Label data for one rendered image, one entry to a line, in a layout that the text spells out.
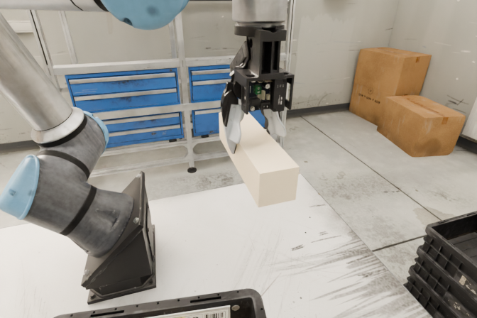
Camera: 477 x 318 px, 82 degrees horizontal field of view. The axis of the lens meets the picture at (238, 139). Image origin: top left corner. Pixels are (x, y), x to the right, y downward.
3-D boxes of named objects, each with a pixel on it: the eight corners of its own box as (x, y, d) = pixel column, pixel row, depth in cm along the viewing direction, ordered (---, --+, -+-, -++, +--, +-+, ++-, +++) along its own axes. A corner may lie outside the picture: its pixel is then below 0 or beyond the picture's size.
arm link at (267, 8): (226, -11, 39) (278, -10, 41) (226, 24, 41) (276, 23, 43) (242, -12, 33) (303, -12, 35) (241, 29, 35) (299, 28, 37)
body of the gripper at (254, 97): (243, 119, 39) (245, 28, 34) (228, 100, 46) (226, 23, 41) (292, 113, 41) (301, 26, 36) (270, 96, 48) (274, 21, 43)
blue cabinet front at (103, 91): (86, 150, 205) (64, 74, 180) (184, 137, 224) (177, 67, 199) (85, 151, 203) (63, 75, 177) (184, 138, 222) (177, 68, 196)
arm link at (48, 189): (48, 240, 60) (-22, 214, 53) (78, 188, 69) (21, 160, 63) (72, 226, 54) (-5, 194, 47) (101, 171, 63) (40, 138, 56)
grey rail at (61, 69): (51, 72, 183) (49, 65, 180) (284, 57, 228) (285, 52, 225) (47, 76, 174) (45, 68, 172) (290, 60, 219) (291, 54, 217)
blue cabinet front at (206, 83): (193, 135, 226) (187, 67, 201) (274, 125, 245) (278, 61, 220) (194, 137, 224) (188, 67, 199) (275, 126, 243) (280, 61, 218)
